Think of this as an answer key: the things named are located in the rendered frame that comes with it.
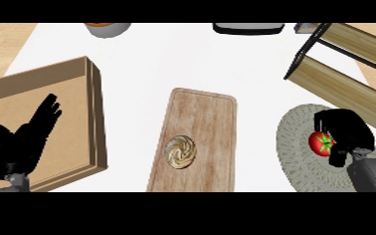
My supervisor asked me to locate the wooden tiered shelf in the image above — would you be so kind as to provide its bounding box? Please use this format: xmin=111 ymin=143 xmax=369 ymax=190
xmin=283 ymin=23 xmax=376 ymax=129

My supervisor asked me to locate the red tomato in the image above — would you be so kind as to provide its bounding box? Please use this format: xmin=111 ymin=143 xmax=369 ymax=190
xmin=307 ymin=130 xmax=338 ymax=157

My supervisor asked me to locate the wooden cutting board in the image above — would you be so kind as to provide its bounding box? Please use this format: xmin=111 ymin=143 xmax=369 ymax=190
xmin=146 ymin=87 xmax=239 ymax=193

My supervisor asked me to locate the swirled beige cupcake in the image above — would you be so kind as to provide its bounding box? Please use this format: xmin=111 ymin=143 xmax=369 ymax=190
xmin=165 ymin=134 xmax=198 ymax=170

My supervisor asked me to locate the black and grey appliance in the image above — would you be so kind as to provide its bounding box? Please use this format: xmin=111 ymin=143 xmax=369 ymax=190
xmin=211 ymin=23 xmax=286 ymax=36

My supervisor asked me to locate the brown wooden tray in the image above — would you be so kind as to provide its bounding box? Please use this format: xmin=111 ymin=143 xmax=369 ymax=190
xmin=0 ymin=55 xmax=109 ymax=193

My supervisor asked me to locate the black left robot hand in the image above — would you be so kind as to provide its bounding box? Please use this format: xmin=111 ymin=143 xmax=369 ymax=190
xmin=0 ymin=93 xmax=63 ymax=181

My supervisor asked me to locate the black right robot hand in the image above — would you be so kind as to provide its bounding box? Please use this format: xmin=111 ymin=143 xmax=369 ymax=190
xmin=313 ymin=109 xmax=376 ymax=168

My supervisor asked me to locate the grey pot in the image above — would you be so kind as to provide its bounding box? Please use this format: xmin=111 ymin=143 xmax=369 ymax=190
xmin=84 ymin=23 xmax=133 ymax=39

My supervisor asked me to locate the round grey woven placemat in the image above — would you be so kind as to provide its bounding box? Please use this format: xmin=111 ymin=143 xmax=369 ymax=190
xmin=274 ymin=104 xmax=376 ymax=193

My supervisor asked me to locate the small grey block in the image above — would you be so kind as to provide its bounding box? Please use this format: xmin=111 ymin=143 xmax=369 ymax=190
xmin=294 ymin=23 xmax=320 ymax=35

